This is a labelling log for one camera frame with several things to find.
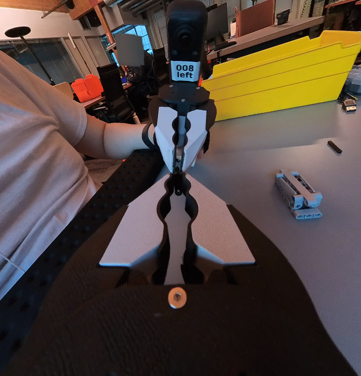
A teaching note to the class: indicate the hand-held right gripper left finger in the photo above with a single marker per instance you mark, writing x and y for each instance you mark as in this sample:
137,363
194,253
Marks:
133,235

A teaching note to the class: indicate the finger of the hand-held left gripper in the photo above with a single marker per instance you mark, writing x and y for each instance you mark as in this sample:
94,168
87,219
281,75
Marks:
164,135
195,135

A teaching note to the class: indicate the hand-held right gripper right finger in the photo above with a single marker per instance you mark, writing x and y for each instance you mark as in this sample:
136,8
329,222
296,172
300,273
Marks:
218,235

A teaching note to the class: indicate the black brick axle piece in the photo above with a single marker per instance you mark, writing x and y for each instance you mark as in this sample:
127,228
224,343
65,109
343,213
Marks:
178,188

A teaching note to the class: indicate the person's left forearm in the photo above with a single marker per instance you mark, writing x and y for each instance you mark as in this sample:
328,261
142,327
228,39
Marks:
115,141

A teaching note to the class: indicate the grey background desk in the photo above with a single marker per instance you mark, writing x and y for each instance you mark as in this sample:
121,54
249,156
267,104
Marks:
271,31

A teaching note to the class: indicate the person's left hand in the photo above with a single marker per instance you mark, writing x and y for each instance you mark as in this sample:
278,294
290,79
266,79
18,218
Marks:
152,136

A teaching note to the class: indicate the black monitor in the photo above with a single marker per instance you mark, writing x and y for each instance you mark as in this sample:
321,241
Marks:
218,20

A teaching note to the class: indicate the black perforated board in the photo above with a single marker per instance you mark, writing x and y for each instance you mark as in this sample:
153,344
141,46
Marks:
95,205

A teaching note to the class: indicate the black office chair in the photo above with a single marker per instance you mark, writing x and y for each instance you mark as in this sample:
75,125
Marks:
112,88

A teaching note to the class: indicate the long yellow plastic bin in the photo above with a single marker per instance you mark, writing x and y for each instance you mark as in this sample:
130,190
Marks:
330,47
286,79
271,101

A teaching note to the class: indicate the orange bag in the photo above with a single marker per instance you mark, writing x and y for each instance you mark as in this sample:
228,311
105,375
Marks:
86,88

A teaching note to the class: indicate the grey brick assembly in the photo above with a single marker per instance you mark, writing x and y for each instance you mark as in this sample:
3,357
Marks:
301,195

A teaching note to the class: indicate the black brick beam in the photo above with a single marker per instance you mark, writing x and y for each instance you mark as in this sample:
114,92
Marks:
335,147

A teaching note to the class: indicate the black silver usb stick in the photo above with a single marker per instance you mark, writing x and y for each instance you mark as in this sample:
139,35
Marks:
349,106

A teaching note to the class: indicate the black floor lamp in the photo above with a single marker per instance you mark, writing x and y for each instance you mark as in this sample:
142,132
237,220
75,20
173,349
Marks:
20,31

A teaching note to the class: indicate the grey blue brick pile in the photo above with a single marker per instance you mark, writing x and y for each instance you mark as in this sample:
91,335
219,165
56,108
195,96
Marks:
358,80

